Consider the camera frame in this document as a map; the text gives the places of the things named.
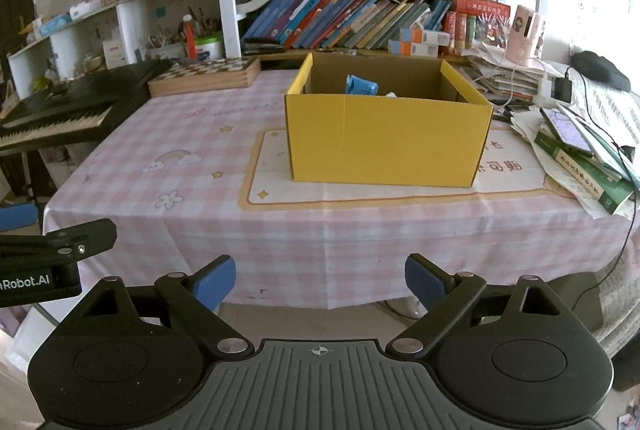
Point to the black electronic keyboard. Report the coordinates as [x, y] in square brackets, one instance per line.
[65, 110]

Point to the blue packet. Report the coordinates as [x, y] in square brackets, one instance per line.
[361, 85]

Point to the long row of colourful books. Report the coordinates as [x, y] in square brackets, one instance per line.
[340, 20]

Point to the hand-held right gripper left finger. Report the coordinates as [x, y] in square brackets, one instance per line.
[215, 282]

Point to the smartphone with purple screen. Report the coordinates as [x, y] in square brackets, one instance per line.
[567, 130]

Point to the pile of loose papers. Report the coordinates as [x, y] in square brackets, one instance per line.
[550, 170]

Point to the white power adapter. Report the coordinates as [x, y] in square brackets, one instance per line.
[544, 90]

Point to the green white jar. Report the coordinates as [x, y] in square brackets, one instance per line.
[209, 50]

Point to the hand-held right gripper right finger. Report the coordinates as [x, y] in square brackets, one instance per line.
[425, 280]

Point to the black cap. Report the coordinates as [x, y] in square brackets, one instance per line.
[600, 70]

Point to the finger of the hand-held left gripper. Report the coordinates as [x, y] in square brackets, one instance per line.
[90, 235]
[17, 216]

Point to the wooden chess board box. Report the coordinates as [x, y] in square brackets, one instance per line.
[200, 80]

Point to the black charger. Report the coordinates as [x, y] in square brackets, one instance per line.
[563, 90]

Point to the red glue bottle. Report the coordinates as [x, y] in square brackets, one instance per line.
[190, 37]

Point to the stack of papers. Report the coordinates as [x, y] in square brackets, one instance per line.
[500, 77]

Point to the yellow cardboard box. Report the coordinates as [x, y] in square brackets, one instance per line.
[380, 140]

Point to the white carton on shelf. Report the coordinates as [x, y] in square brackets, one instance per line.
[113, 52]

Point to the orange white small box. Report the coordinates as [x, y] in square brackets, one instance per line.
[400, 47]
[437, 38]
[412, 35]

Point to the thick green book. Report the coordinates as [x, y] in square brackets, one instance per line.
[585, 175]

